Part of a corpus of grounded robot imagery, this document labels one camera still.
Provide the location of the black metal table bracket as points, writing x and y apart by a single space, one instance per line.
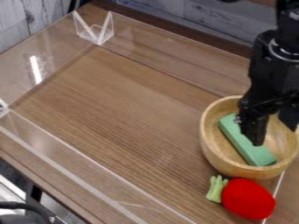
41 212

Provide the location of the clear acrylic front wall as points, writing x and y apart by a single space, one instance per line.
99 195

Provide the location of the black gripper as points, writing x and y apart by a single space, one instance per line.
274 89

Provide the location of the green rectangular block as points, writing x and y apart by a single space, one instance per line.
255 155

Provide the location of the red plush strawberry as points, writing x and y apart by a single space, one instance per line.
242 196

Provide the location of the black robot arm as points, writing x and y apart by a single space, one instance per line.
287 25

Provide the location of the clear acrylic corner bracket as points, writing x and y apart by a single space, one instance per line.
98 34

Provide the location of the brown wooden bowl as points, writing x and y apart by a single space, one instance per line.
282 141

